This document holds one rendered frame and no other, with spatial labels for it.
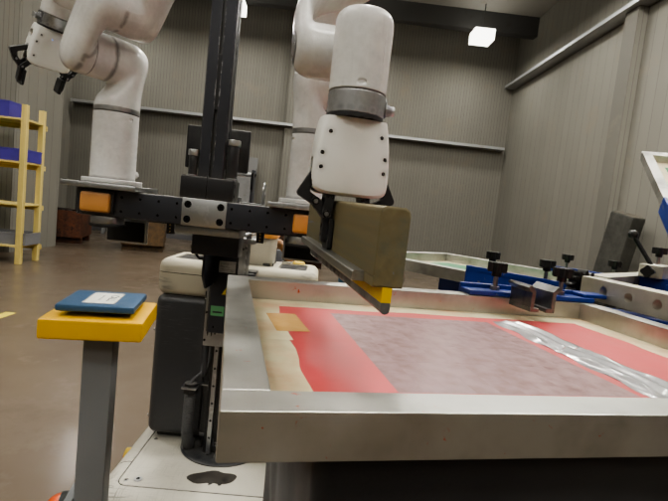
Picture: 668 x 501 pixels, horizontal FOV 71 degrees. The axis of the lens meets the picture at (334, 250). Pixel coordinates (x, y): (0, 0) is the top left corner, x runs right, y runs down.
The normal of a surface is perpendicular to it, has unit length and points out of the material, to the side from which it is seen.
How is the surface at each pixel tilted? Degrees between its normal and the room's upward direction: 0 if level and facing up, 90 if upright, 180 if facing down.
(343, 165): 94
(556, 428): 90
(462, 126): 90
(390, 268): 91
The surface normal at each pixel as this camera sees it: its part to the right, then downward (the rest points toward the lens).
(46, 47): 0.72, 0.50
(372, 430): 0.21, 0.11
